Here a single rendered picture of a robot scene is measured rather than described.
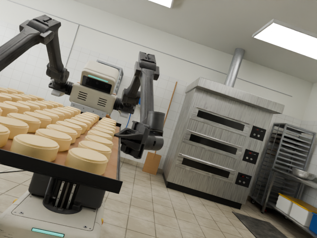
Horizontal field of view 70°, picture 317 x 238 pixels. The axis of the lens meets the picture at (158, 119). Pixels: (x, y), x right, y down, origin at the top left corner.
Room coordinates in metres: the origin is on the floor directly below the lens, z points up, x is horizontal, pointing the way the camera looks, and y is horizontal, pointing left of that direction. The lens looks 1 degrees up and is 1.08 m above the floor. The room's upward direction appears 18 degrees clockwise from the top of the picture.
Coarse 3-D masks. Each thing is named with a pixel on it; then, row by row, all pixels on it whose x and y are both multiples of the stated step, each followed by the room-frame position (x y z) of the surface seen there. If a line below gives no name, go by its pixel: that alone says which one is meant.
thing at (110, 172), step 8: (80, 136) 0.46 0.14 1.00; (8, 144) 0.29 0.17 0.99; (72, 144) 0.38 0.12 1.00; (64, 152) 0.33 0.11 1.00; (112, 152) 0.42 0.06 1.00; (56, 160) 0.29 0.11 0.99; (64, 160) 0.30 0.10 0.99; (112, 160) 0.37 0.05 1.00; (112, 168) 0.33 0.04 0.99; (112, 176) 0.29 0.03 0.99
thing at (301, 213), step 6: (294, 204) 3.79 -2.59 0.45; (300, 204) 3.72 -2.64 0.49; (294, 210) 3.75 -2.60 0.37; (300, 210) 3.63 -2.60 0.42; (306, 210) 3.53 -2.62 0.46; (312, 210) 3.54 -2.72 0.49; (294, 216) 3.71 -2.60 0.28; (300, 216) 3.59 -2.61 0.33; (306, 216) 3.49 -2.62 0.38; (300, 222) 3.55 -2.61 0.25; (306, 222) 3.48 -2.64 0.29
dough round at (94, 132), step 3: (90, 132) 0.44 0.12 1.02; (93, 132) 0.44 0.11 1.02; (96, 132) 0.45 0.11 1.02; (99, 132) 0.46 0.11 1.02; (102, 132) 0.48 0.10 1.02; (87, 135) 0.44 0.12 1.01; (93, 135) 0.43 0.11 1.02; (96, 135) 0.43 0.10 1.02; (99, 135) 0.43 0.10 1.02; (102, 135) 0.45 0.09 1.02; (105, 135) 0.46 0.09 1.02; (108, 135) 0.47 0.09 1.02; (105, 138) 0.44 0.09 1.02; (108, 138) 0.44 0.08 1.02; (111, 138) 0.45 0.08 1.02; (111, 141) 0.46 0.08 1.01
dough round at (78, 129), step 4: (56, 124) 0.43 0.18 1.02; (60, 124) 0.42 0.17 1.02; (64, 124) 0.43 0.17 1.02; (68, 124) 0.44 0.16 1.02; (72, 124) 0.45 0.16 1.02; (72, 128) 0.42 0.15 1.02; (76, 128) 0.43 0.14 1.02; (80, 128) 0.44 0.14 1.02; (80, 132) 0.44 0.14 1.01; (76, 136) 0.44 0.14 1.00
